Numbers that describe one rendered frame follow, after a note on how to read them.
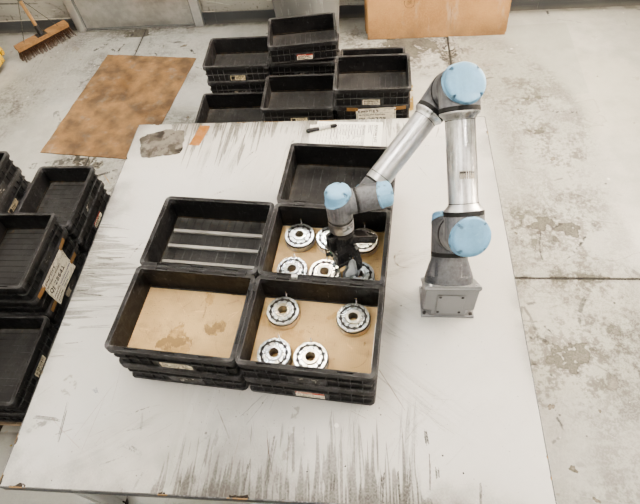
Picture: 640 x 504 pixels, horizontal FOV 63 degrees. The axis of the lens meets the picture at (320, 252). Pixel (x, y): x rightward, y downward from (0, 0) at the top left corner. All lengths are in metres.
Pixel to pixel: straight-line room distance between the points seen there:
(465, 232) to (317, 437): 0.74
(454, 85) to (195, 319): 1.05
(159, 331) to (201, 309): 0.15
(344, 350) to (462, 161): 0.65
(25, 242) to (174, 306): 1.12
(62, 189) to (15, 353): 0.88
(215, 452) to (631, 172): 2.72
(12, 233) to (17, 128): 1.62
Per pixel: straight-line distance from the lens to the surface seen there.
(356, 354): 1.59
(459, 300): 1.72
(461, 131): 1.53
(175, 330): 1.73
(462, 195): 1.53
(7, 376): 2.66
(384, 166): 1.61
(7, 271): 2.66
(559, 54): 4.23
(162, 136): 2.55
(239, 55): 3.55
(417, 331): 1.78
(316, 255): 1.78
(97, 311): 2.05
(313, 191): 1.97
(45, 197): 3.05
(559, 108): 3.76
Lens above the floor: 2.28
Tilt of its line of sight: 54 degrees down
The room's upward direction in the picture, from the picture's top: 8 degrees counter-clockwise
